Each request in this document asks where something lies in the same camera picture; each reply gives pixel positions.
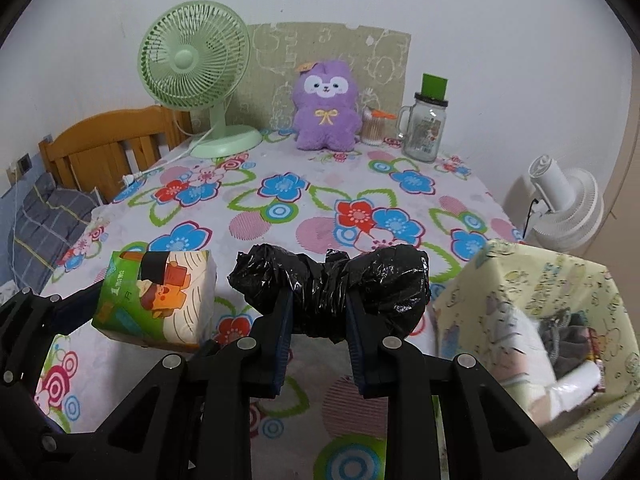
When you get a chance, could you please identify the green orange tissue pack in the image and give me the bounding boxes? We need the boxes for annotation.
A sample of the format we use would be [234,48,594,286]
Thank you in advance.
[91,250,217,352]

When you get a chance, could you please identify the white plastic tissue pack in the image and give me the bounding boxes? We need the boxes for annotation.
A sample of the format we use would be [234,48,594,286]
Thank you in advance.
[549,361,601,412]

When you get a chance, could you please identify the black plastic bag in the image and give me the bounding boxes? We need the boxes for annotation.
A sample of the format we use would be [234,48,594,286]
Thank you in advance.
[228,244,431,344]

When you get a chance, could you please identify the dark drawstring pouch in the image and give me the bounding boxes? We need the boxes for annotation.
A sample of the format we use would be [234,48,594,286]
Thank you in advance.
[538,309,590,379]

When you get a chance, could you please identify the white cloth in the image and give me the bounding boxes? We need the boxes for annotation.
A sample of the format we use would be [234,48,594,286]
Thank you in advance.
[494,308,558,426]

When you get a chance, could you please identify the yellow cartoon tissue pack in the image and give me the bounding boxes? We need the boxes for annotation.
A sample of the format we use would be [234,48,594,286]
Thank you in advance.
[588,327,606,393]

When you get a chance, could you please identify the grey plaid bedding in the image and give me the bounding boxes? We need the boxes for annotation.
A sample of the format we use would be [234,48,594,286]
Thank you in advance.
[6,172,100,292]

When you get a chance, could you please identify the floral tablecloth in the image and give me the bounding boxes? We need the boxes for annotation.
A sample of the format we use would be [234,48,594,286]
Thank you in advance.
[44,131,520,479]

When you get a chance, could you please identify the yellow cartoon storage box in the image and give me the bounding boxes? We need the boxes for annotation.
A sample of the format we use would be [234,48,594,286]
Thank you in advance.
[433,240,639,468]

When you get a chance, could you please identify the wooden bed headboard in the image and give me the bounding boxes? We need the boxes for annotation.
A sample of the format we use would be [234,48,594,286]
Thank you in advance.
[39,105,192,202]

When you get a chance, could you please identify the white standing fan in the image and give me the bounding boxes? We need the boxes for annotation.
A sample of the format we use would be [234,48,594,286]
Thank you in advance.
[503,154,604,256]

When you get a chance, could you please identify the glass mason jar mug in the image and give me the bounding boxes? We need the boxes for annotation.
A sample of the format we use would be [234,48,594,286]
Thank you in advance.
[396,92,448,164]

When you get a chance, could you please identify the toothpick jar orange lid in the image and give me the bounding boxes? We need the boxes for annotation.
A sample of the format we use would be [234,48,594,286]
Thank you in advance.
[360,107,397,145]

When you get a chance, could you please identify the green desk fan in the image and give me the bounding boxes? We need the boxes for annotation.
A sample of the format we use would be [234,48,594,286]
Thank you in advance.
[138,0,262,159]

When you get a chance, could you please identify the purple plush toy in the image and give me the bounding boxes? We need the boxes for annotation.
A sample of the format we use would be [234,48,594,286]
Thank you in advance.
[292,60,362,152]

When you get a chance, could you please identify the green cup on jar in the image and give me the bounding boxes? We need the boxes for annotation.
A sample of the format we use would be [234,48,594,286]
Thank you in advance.
[420,73,448,101]

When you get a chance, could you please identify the beige patterned board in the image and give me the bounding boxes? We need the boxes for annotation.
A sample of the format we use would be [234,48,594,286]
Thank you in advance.
[226,22,411,129]

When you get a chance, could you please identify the white fan power cable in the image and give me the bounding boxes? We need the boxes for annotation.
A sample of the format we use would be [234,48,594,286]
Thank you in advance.
[121,109,216,188]

